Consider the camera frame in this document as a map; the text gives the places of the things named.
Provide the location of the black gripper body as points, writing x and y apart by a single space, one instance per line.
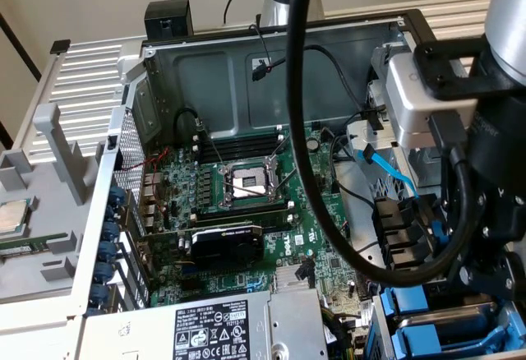
501 150

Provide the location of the blue plastic disk carrier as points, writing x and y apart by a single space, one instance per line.
415 337

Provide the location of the hard drive in blue caddy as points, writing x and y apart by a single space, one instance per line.
380 335

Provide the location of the metal drive cage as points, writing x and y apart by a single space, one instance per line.
378 68

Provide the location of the round coin cell battery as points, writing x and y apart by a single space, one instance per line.
315 144

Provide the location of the green motherboard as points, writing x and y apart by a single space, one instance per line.
296 216

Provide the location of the silver chipset heatsink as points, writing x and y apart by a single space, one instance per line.
285 280

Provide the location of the metal socket cover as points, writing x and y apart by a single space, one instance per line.
274 171

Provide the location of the thin metal locking lever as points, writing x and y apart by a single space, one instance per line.
210 144
248 189

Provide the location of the CPU socket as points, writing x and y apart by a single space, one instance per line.
246 181

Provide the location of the black RAM slot bank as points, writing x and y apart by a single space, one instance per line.
238 144
238 212

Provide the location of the black graphics card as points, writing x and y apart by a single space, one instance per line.
226 247

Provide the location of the grey power supply unit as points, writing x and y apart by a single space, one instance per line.
205 327

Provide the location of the open metal PC case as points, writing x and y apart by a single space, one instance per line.
205 89

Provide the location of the blue card retention latch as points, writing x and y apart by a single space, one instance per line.
111 230
98 293
107 250
117 193
101 271

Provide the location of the black box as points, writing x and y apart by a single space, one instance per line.
168 19

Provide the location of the grey parts rack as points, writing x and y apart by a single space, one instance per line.
53 212

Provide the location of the green RAM stick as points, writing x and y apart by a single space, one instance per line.
33 241

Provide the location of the small black end cap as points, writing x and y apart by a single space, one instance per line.
60 46

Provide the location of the silver CPU chip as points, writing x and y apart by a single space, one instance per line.
14 218

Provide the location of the black ribbed plastic bracket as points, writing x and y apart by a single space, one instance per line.
394 220

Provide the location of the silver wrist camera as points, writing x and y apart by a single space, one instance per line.
411 101

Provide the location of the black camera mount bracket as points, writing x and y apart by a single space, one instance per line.
427 66

